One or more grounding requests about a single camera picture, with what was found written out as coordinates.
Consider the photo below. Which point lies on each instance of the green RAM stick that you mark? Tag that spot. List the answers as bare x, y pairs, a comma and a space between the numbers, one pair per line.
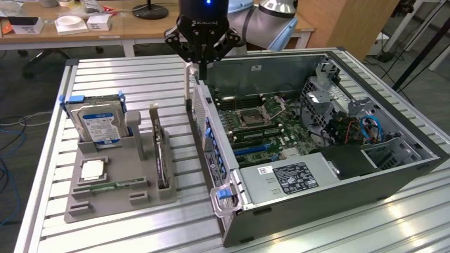
108, 185

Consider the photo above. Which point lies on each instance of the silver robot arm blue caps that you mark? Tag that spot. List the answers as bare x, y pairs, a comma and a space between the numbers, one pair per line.
273, 8

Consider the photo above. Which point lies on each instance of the silver finned heatsink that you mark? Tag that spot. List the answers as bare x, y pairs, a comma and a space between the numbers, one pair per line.
289, 153

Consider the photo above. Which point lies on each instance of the green motherboard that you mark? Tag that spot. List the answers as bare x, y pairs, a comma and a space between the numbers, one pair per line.
291, 131

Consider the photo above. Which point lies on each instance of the white box black lid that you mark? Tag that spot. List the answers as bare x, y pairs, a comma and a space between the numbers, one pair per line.
28, 27

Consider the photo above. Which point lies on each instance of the wooden cabinet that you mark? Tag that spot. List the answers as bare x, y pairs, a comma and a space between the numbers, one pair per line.
351, 26

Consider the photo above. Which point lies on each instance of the black chair base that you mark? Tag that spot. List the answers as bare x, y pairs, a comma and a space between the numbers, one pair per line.
34, 63

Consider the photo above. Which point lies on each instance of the open black PC case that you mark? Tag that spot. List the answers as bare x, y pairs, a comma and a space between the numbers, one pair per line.
316, 210

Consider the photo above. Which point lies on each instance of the black stand pole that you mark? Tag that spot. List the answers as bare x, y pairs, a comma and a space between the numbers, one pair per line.
422, 56

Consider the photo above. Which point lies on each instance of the metal disk bay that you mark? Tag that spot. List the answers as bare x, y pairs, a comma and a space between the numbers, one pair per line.
316, 97

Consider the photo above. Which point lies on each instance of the small white box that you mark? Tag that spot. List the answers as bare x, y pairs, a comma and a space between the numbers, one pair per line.
98, 23

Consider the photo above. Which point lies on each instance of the grey parts rack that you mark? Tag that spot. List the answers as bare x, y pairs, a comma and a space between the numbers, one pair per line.
119, 195

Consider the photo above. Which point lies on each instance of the graphics card with metal bracket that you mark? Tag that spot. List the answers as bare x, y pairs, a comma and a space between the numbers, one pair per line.
159, 158

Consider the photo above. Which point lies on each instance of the wooden desk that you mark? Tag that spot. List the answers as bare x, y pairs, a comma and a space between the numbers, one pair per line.
157, 26

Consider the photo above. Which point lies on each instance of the hard disk with blue rails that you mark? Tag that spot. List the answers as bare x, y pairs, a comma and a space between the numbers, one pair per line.
97, 124

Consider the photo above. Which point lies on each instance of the black floor box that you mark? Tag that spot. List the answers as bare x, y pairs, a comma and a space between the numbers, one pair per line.
386, 57

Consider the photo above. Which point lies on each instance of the metal socket cover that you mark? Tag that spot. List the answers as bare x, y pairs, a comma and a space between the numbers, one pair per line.
273, 105

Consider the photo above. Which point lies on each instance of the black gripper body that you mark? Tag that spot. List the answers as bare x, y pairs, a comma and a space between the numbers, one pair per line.
203, 15

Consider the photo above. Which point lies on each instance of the silver CPU chip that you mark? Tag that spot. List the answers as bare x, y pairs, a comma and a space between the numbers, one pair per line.
92, 170

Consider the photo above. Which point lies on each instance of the black lamp base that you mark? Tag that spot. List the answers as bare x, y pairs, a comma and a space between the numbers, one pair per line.
149, 13

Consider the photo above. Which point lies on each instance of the grey cup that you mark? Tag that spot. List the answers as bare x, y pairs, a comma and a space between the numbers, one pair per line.
46, 3

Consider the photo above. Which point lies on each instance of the clear plastic bag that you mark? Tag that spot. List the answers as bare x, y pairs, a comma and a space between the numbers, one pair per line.
92, 6

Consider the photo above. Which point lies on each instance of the blue case latch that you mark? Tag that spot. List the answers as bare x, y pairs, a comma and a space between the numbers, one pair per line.
224, 195

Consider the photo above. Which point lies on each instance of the blue expansion slot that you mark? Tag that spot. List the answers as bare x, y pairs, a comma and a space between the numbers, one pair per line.
252, 149

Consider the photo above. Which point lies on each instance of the metal drive cage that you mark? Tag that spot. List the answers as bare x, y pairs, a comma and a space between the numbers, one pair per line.
394, 155

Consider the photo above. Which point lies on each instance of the grey power supply unit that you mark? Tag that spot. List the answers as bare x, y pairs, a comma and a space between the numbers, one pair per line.
259, 184

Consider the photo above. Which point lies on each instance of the CPU socket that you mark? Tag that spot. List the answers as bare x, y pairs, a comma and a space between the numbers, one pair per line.
251, 117

